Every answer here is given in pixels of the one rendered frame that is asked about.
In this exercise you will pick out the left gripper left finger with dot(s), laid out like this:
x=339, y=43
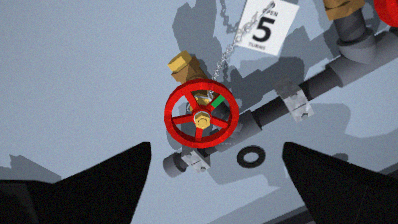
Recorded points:
x=106, y=193

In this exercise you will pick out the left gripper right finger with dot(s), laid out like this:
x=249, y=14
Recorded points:
x=338, y=192

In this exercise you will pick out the black rubber gasket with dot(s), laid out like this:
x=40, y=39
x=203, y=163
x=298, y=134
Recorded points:
x=246, y=150

